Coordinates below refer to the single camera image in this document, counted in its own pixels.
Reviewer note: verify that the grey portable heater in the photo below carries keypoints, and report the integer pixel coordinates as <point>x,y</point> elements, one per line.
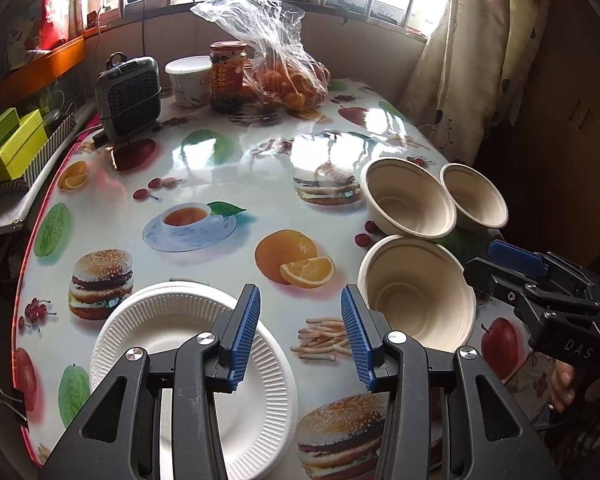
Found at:
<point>127,95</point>

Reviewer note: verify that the black binder clip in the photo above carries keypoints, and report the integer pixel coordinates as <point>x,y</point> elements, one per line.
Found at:
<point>14,401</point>

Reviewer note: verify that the ribbed paper plate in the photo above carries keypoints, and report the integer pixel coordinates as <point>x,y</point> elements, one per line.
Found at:
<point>256,421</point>

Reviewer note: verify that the grey side shelf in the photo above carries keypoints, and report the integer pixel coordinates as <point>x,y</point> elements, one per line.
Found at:
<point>14,207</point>

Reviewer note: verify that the patterned window curtain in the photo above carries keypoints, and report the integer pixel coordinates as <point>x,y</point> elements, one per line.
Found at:
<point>472,71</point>

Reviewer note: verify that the beige paper bowl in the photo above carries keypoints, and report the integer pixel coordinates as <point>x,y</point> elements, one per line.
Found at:
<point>479,204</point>
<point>404,199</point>
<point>420,289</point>

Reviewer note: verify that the striped flat box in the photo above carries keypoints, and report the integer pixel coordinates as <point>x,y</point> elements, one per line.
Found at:
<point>53,144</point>

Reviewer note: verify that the person's right hand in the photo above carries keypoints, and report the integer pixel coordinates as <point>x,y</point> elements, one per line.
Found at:
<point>562,386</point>

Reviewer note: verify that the red paper bag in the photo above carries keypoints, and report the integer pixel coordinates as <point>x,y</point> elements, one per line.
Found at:
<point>56,23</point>

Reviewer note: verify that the orange shelf box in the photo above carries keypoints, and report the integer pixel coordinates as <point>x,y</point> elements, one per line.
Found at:
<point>41,72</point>

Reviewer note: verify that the lower yellow-green box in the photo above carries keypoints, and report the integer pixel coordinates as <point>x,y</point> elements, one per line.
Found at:
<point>19,150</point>

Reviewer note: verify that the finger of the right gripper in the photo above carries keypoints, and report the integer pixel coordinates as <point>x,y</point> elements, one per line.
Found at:
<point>517,259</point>

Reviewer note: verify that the white plastic tub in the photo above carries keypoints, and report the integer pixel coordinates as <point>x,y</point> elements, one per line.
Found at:
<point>191,80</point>

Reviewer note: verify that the plastic bag of oranges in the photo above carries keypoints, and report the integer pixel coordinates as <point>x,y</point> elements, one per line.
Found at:
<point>277,70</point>

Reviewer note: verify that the red label glass jar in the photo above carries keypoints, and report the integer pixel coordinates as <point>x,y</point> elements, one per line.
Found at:
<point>227,77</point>

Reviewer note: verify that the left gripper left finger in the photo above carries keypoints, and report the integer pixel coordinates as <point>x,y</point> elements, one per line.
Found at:
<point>115,434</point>

